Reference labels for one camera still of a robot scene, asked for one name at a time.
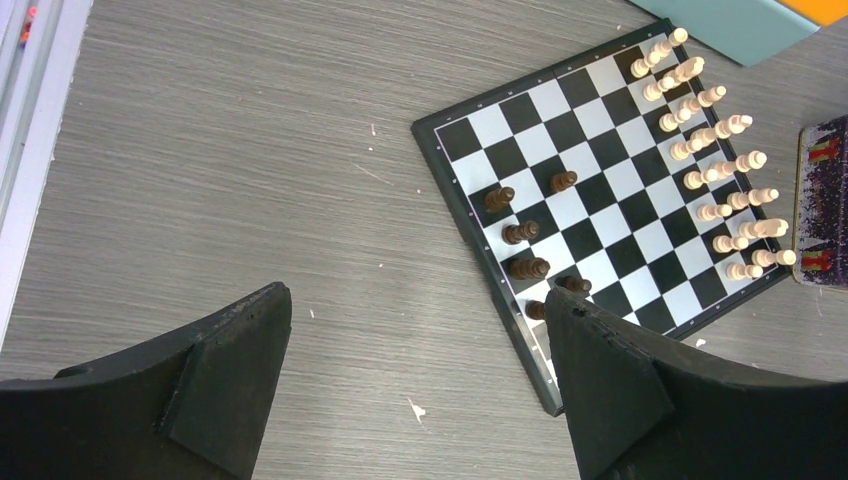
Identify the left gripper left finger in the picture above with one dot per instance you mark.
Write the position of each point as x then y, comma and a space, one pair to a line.
192, 403

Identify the gold tin tray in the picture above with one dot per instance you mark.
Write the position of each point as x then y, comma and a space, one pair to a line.
820, 232

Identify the dark chess piece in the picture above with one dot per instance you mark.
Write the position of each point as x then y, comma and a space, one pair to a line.
529, 268
517, 233
563, 181
576, 284
535, 310
498, 199

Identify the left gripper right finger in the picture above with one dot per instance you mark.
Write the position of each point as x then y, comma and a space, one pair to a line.
640, 405

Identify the black white chess board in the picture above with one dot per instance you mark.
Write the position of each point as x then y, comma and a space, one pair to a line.
629, 224

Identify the yellow and teal box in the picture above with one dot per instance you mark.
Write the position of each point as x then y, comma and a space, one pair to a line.
748, 31

